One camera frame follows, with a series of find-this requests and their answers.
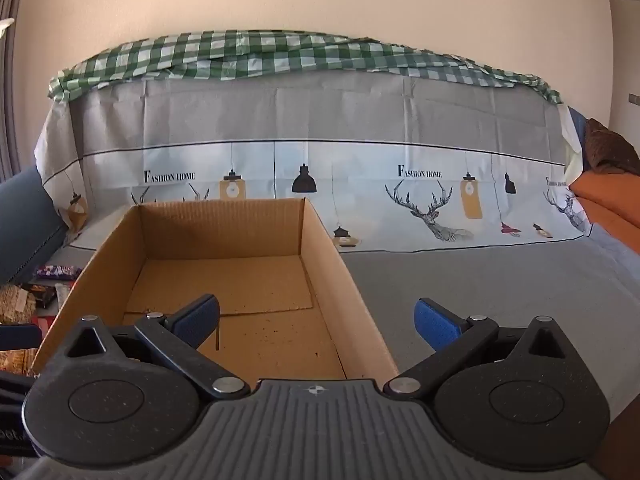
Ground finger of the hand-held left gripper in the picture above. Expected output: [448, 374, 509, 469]
[0, 324, 42, 352]

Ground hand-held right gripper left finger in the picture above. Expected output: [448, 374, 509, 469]
[60, 294, 251, 402]

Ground brown cardboard box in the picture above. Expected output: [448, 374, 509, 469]
[31, 197, 398, 381]

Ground green checked cloth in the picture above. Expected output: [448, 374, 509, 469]
[47, 30, 563, 106]

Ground grey curtain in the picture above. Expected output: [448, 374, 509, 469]
[0, 0, 26, 181]

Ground pale pastry packet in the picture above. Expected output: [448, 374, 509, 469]
[0, 285, 38, 325]

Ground grey deer print cloth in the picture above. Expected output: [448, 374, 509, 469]
[34, 67, 640, 411]

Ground brown cloth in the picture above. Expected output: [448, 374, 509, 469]
[582, 117, 640, 176]

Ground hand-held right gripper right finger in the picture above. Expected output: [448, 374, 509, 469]
[382, 298, 576, 403]

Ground orange cushion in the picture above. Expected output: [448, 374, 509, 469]
[569, 170, 640, 236]

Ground purple snack packet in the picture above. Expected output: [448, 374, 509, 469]
[36, 265, 83, 281]

